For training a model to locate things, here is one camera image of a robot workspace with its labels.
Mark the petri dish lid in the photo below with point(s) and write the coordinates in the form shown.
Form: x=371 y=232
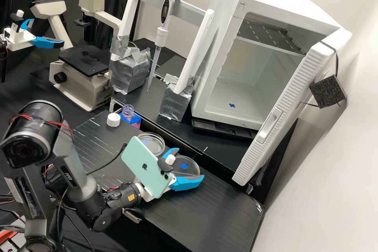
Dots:
x=187 y=167

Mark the black platform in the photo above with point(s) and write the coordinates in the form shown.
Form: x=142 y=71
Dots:
x=206 y=210
x=177 y=134

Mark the right wrist camera phone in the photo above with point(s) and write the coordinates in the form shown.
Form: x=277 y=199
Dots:
x=141 y=163

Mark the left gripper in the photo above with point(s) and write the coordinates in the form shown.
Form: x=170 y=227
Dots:
x=19 y=39

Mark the pipette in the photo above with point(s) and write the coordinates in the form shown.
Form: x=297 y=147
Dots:
x=166 y=7

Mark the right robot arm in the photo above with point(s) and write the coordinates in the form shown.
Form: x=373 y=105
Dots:
x=71 y=163

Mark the white cap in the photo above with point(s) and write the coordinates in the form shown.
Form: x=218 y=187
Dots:
x=113 y=119

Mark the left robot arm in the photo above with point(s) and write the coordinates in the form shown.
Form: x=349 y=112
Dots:
x=2 y=44

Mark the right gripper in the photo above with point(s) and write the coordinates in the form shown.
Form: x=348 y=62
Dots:
x=145 y=189

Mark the incubator door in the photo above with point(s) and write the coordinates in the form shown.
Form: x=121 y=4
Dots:
x=283 y=110

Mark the cream microscope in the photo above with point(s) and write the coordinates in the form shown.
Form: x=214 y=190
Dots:
x=79 y=80

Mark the small bottle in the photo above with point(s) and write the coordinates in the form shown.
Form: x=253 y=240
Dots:
x=128 y=110

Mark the left phone holder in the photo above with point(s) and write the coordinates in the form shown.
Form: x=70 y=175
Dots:
x=19 y=14

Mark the petri dish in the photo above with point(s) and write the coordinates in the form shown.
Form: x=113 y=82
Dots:
x=153 y=141

